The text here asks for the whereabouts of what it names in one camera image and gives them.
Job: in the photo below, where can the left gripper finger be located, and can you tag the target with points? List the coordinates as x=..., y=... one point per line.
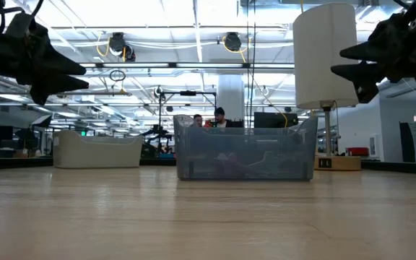
x=52, y=65
x=60, y=83

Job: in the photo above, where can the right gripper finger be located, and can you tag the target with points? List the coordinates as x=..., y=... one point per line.
x=367, y=76
x=377, y=47

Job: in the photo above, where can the black background robot arm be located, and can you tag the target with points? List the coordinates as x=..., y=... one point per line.
x=157, y=142

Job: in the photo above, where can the white shade wooden base lamp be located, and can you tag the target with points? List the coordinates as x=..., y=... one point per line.
x=325, y=54

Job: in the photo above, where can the red box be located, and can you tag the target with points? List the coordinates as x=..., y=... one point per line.
x=356, y=151

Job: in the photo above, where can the light grey plastic bin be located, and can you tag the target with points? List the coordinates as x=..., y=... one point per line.
x=96, y=151

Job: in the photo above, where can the black background monitor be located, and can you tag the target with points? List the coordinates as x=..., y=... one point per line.
x=274, y=120

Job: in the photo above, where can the black gantry stand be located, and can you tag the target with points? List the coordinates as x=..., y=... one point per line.
x=188, y=93

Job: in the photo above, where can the smoky transparent plastic bin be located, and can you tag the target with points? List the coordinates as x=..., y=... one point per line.
x=247, y=144

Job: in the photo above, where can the person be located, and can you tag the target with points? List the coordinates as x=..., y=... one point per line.
x=198, y=120
x=222, y=119

